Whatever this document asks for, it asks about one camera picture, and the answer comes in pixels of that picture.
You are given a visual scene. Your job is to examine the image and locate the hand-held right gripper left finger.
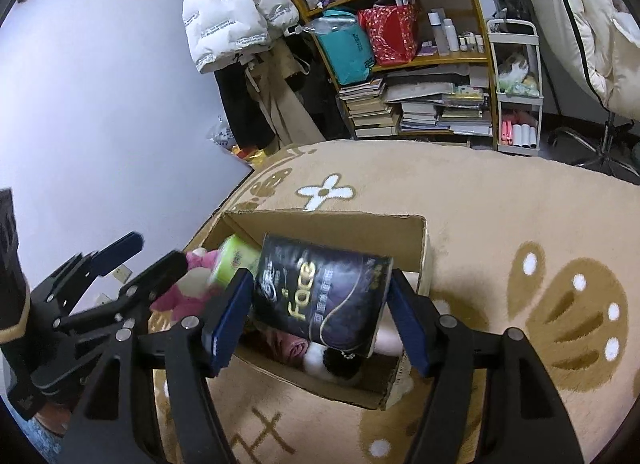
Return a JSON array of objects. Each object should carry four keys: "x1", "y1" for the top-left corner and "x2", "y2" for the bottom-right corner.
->
[{"x1": 57, "y1": 268, "x2": 256, "y2": 464}]

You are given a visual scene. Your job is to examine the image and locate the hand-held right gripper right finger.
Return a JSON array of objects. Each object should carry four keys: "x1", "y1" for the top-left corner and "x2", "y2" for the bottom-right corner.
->
[{"x1": 387, "y1": 269, "x2": 586, "y2": 464}]

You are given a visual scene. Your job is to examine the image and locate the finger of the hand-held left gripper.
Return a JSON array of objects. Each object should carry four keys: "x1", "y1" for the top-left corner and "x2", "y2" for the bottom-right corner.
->
[
  {"x1": 30, "y1": 231, "x2": 146, "y2": 325},
  {"x1": 55, "y1": 250, "x2": 188, "y2": 331}
]

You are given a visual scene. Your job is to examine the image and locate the pink and white plush toy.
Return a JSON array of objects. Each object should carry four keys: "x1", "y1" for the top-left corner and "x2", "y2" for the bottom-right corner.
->
[{"x1": 150, "y1": 248, "x2": 221, "y2": 317}]

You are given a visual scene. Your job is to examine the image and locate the green tissue packet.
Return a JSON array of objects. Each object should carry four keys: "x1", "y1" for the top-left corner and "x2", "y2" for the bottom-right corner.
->
[{"x1": 209, "y1": 235, "x2": 262, "y2": 292}]

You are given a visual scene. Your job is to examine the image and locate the black and white plush toy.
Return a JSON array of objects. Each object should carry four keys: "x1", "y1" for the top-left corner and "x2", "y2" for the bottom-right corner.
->
[{"x1": 302, "y1": 344, "x2": 366, "y2": 385}]

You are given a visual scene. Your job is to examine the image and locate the black tissue packet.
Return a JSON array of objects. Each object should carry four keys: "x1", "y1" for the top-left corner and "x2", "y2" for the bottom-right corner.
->
[{"x1": 250, "y1": 233, "x2": 394, "y2": 359}]

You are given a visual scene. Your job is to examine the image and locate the printed cardboard box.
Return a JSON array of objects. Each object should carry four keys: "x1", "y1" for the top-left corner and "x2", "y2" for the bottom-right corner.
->
[{"x1": 185, "y1": 210, "x2": 433, "y2": 411}]

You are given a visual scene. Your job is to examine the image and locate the pink folded cloth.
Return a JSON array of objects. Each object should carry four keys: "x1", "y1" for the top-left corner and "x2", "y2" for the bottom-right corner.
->
[{"x1": 260, "y1": 329, "x2": 311, "y2": 367}]

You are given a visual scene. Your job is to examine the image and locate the grey blue cloth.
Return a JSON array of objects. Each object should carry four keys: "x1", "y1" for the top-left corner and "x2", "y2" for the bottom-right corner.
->
[{"x1": 22, "y1": 421, "x2": 68, "y2": 464}]

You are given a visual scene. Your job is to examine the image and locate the clear bag of toys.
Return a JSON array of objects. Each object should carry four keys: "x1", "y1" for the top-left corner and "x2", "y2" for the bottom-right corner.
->
[{"x1": 207, "y1": 116, "x2": 281, "y2": 167}]

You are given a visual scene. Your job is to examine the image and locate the beige printed blanket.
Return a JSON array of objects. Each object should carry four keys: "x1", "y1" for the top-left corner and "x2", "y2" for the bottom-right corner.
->
[{"x1": 150, "y1": 139, "x2": 640, "y2": 464}]

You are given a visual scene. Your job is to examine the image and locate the black hanging garment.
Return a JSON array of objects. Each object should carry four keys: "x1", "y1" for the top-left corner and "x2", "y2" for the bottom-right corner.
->
[{"x1": 215, "y1": 56, "x2": 278, "y2": 149}]

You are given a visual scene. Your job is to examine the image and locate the beige hanging coat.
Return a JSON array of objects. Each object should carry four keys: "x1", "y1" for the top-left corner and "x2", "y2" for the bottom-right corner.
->
[{"x1": 247, "y1": 38, "x2": 326, "y2": 155}]

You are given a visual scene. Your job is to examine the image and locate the stack of brown books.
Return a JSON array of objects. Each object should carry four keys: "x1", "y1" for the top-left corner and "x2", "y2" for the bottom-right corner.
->
[{"x1": 337, "y1": 78, "x2": 401, "y2": 139}]

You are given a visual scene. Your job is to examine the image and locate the pink and white rolls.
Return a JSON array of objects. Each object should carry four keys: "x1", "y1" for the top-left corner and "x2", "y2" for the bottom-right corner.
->
[{"x1": 500, "y1": 114, "x2": 538, "y2": 147}]

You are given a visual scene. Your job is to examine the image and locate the pile of magazines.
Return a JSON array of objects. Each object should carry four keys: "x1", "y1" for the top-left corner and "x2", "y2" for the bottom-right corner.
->
[{"x1": 385, "y1": 66, "x2": 493, "y2": 137}]

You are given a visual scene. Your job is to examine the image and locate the white puffer jacket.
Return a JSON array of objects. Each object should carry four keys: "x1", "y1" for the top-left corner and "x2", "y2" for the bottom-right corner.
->
[{"x1": 181, "y1": 0, "x2": 301, "y2": 74}]

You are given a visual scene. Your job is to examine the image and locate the metal chair base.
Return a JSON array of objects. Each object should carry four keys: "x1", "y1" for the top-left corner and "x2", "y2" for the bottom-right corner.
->
[{"x1": 547, "y1": 114, "x2": 636, "y2": 177}]

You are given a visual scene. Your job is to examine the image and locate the wooden shelf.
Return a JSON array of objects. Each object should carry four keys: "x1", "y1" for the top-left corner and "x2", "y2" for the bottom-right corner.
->
[{"x1": 280, "y1": 0, "x2": 496, "y2": 145}]

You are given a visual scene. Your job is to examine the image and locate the bundle of pastel cloths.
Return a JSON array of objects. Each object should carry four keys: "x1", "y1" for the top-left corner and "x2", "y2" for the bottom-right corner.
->
[{"x1": 497, "y1": 54, "x2": 541, "y2": 97}]

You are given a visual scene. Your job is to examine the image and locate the teal bag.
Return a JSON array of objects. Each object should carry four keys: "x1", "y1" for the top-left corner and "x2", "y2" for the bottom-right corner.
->
[{"x1": 312, "y1": 11, "x2": 376, "y2": 86}]

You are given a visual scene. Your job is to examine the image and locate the red patterned bag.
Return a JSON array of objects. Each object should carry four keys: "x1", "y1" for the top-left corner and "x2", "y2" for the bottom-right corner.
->
[{"x1": 357, "y1": 0, "x2": 421, "y2": 67}]

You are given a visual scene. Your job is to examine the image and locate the row of cosmetic bottles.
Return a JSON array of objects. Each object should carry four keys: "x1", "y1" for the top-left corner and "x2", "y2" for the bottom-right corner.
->
[{"x1": 427, "y1": 8, "x2": 486, "y2": 53}]

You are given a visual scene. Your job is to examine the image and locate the white metal cart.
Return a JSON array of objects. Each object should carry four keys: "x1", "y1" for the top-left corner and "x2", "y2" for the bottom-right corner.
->
[{"x1": 486, "y1": 18, "x2": 544, "y2": 153}]

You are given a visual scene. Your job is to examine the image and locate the office chair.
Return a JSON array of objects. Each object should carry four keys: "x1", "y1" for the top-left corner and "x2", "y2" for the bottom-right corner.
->
[{"x1": 542, "y1": 0, "x2": 640, "y2": 122}]

